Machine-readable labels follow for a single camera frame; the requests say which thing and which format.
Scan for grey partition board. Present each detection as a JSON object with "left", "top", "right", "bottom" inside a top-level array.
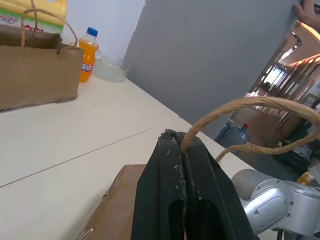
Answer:
[{"left": 121, "top": 0, "right": 305, "bottom": 170}]

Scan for blue water jug red cap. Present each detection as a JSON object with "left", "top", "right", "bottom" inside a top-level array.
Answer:
[{"left": 231, "top": 122, "right": 252, "bottom": 155}]

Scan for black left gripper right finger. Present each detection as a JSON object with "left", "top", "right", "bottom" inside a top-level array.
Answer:
[{"left": 183, "top": 138, "right": 258, "bottom": 240}]

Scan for clear plastic bowl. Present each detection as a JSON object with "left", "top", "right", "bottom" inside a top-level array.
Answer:
[{"left": 91, "top": 55, "right": 131, "bottom": 84}]

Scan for orange soda bottle blue cap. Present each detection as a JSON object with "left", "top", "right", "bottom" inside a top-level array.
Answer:
[{"left": 78, "top": 26, "right": 100, "bottom": 84}]

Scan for person's bare hand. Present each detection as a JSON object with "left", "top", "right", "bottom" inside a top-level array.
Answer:
[{"left": 293, "top": 0, "right": 320, "bottom": 34}]

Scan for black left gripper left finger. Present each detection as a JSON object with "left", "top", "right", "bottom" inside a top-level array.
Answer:
[{"left": 130, "top": 128, "right": 188, "bottom": 240}]

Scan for brown paper bag twine handles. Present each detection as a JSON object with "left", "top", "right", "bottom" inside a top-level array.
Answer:
[
  {"left": 76, "top": 96, "right": 320, "bottom": 240},
  {"left": 0, "top": 0, "right": 85, "bottom": 112}
]

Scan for wooden slat railing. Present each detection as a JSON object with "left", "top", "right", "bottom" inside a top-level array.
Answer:
[{"left": 249, "top": 53, "right": 320, "bottom": 115}]

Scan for yellow green carton box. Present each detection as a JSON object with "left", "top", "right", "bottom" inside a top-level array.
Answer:
[{"left": 0, "top": 0, "right": 69, "bottom": 36}]

